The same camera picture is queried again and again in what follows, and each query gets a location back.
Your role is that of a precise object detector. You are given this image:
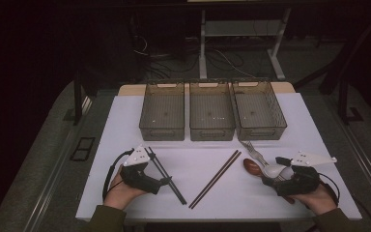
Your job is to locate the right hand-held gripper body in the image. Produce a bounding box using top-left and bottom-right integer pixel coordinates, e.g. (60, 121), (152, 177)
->
(274, 151), (337, 197)

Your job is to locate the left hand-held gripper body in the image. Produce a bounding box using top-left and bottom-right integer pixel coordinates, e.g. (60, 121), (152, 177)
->
(119, 145), (162, 195)

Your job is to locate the brown wooden spoon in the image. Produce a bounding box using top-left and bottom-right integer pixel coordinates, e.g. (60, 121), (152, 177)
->
(243, 157), (297, 205)

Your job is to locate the smoky clear plastic bin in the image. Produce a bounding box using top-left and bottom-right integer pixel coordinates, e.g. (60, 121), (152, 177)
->
(188, 80), (237, 142)
(231, 79), (288, 141)
(138, 80), (186, 142)

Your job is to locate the brown chopstick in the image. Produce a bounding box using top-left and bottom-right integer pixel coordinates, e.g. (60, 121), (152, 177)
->
(190, 151), (243, 210)
(188, 149), (241, 209)

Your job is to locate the person's left hand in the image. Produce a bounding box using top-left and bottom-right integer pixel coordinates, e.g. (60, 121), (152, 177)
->
(103, 165), (148, 211)

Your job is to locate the person's right hand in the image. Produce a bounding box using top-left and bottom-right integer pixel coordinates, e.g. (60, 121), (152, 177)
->
(288, 183), (338, 216)

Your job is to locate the white table sheet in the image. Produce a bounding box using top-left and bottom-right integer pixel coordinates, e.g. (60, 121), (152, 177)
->
(75, 92), (363, 222)

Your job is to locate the black metal stand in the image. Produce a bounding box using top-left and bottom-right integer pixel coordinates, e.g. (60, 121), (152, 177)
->
(72, 71), (94, 127)
(318, 32), (365, 126)

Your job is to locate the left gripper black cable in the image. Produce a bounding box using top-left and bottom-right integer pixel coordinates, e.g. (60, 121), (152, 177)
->
(101, 148), (135, 201)

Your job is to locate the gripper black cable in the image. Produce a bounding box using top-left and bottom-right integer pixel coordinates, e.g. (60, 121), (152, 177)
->
(318, 172), (341, 207)
(101, 148), (135, 201)

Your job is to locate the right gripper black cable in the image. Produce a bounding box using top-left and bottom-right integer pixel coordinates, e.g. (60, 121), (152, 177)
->
(318, 172), (341, 207)

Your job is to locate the black floor cable bundle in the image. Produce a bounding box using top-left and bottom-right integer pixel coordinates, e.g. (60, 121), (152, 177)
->
(130, 32), (250, 80)

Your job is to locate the white metal stand frame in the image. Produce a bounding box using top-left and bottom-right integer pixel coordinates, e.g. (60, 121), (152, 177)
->
(198, 8), (293, 81)

